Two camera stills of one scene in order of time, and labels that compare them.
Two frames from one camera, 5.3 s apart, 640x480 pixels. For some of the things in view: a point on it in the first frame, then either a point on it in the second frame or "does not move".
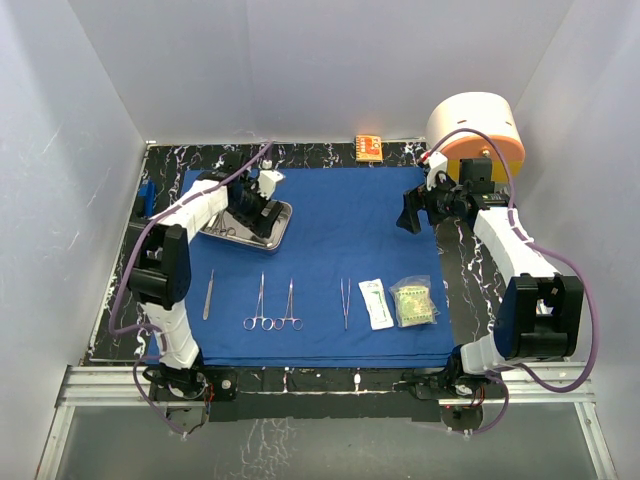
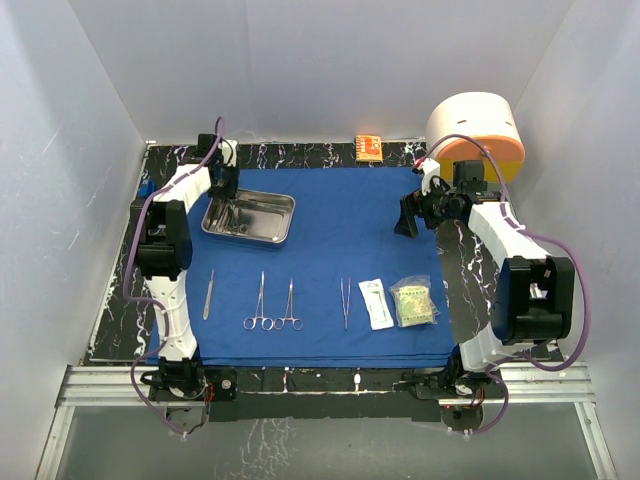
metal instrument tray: (226, 226) does not move
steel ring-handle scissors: (297, 324) does not move
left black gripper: (261, 224) to (232, 190)
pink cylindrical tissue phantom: (477, 125) does not move
